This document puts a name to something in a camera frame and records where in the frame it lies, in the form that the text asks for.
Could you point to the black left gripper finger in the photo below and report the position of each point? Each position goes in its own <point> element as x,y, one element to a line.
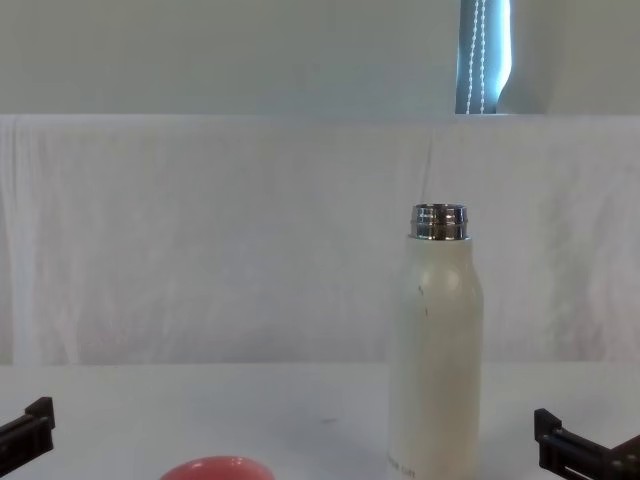
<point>30,430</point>

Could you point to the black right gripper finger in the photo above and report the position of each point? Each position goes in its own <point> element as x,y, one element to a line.
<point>575,445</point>

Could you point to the cream vacuum bottle steel neck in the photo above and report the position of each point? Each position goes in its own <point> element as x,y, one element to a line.
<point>435,350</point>

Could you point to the white table cloth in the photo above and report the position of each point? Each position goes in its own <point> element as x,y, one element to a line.
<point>200,415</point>

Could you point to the pink cup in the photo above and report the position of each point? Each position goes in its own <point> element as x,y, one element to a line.
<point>217,470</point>

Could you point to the white curtain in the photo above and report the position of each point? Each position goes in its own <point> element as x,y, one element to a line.
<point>225,200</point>

